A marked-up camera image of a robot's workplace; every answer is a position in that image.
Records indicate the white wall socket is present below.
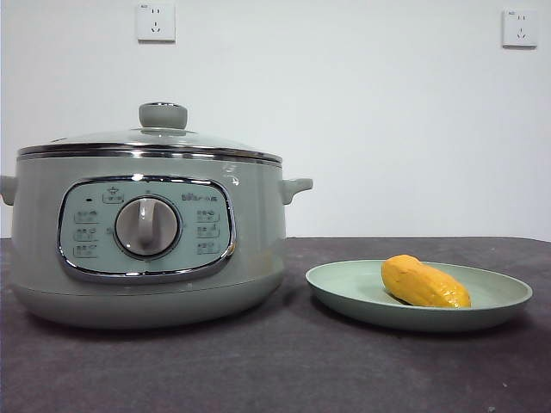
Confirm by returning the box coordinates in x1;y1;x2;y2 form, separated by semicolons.
137;3;176;44
502;10;539;49

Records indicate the pale green round plate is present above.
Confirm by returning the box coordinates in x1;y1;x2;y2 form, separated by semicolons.
305;259;534;332

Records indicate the yellow corn cob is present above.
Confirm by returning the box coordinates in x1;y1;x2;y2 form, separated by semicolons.
381;254;473;309

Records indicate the glass lid with round knob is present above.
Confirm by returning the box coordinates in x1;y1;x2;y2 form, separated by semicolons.
16;101;283;163

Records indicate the pale green electric steamer pot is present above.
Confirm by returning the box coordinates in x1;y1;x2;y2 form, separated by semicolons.
0;148;314;331

